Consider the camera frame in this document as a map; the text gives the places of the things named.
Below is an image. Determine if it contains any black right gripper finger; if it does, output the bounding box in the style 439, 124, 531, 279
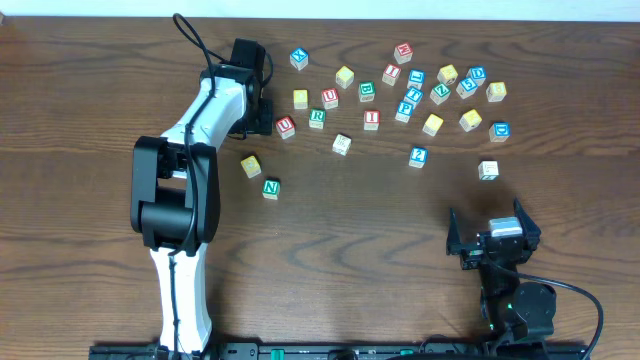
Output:
513, 198, 541, 240
446, 208, 480, 255

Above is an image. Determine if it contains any red u block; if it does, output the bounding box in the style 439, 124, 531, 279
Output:
321, 88, 339, 109
275, 116, 296, 140

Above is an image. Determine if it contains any green R wooden block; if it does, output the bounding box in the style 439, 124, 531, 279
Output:
309, 108, 326, 129

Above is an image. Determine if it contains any green N wooden block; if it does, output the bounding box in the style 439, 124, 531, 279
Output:
262, 179, 281, 200

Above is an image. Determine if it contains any red i block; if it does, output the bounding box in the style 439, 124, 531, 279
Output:
363, 110, 380, 131
382, 64, 401, 86

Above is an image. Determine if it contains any yellow S wooden block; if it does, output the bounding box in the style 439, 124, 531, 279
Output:
422, 114, 444, 137

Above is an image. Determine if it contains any blue P wooden block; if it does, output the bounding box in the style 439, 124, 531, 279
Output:
394, 101, 414, 123

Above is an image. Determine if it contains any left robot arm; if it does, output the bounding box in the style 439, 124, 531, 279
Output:
130, 39, 273, 359

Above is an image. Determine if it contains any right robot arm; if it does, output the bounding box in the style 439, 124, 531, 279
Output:
446, 201, 557, 355

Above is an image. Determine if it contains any yellow block near N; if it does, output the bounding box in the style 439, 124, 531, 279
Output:
240, 155, 262, 178

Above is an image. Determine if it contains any yellow O wooden block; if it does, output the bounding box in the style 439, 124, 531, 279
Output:
293, 89, 309, 110

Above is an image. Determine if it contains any blue X wooden block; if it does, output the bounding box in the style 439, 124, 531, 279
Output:
289, 48, 309, 71

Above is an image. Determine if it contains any green 7 wooden block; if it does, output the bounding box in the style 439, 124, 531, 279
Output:
478, 161, 499, 181

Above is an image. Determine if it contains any plain side yellow block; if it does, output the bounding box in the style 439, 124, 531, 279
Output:
332, 134, 352, 156

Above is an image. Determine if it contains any blue 2 wooden block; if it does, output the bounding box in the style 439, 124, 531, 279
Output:
409, 147, 428, 168

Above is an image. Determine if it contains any yellow C wooden block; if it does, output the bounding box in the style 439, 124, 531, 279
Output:
335, 66, 355, 89

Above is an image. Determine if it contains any blue D block near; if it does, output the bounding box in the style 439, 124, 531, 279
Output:
489, 122, 511, 143

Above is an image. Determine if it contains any blue d block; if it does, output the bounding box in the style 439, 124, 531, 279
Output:
489, 122, 511, 143
466, 66, 487, 86

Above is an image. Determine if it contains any green B wooden block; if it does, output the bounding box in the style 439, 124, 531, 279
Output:
358, 81, 376, 102

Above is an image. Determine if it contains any yellow W wooden block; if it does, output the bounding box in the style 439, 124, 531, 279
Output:
459, 109, 482, 132

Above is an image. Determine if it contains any yellow 8 wooden block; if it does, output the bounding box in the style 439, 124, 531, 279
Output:
486, 82, 508, 103

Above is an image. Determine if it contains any green Z wooden block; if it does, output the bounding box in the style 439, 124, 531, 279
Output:
430, 83, 451, 105

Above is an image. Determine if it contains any blue T wooden block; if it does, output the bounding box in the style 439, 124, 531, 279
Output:
403, 86, 424, 107

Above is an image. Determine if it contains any blue 5 wooden block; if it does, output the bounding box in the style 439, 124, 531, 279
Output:
456, 77, 478, 99

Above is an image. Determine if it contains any red M wooden block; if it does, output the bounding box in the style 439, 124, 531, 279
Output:
394, 42, 414, 64

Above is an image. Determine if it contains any blue L wooden block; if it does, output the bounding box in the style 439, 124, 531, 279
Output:
407, 69, 426, 90

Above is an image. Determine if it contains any blue D block far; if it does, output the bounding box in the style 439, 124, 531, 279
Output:
466, 66, 487, 86

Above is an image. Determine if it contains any yellow M wooden block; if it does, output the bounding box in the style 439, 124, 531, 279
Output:
437, 64, 458, 86

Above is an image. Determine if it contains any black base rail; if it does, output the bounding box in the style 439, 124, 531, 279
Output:
88, 340, 587, 360

